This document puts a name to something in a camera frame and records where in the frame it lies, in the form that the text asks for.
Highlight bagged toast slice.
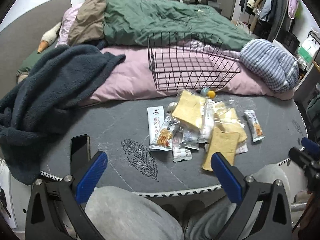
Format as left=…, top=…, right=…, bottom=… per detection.
left=202, top=127, right=240, bottom=172
left=214, top=101, right=247, bottom=144
left=171, top=90, right=207, bottom=129

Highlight small snack packet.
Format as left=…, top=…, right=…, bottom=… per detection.
left=244, top=109, right=265, bottom=142

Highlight white red sachet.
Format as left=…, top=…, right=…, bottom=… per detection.
left=172, top=132, right=193, bottom=163

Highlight orange picture snack packet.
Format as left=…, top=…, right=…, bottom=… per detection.
left=152, top=114, right=180, bottom=151

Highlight bagged toast slice top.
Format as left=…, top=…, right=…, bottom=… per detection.
left=171, top=90, right=207, bottom=129

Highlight long white red snack packet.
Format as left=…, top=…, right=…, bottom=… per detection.
left=147, top=106, right=164, bottom=151

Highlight small white snack sachet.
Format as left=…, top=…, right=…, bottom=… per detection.
left=180, top=128, right=199, bottom=151

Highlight black smartphone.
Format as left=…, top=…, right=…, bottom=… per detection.
left=70, top=134, right=91, bottom=176

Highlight blue checkered pillow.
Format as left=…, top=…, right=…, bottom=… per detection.
left=239, top=38, right=299, bottom=93

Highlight green white box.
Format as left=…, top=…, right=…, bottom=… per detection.
left=298, top=31, right=319, bottom=68

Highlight dark teal fleece blanket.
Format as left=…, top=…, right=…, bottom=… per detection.
left=1, top=44, right=126, bottom=185

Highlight pink quilt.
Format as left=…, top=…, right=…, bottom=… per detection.
left=55, top=6, right=296, bottom=103

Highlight clothes rack with garments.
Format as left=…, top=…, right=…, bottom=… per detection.
left=233, top=0, right=300, bottom=43

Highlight white goose plush toy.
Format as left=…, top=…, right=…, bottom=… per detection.
left=37, top=22, right=61, bottom=54

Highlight khaki cloth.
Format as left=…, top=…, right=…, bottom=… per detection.
left=67, top=0, right=106, bottom=46

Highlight green duvet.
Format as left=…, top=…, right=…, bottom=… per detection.
left=104, top=0, right=252, bottom=51

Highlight black wire basket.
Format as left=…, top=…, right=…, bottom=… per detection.
left=148, top=32, right=240, bottom=92

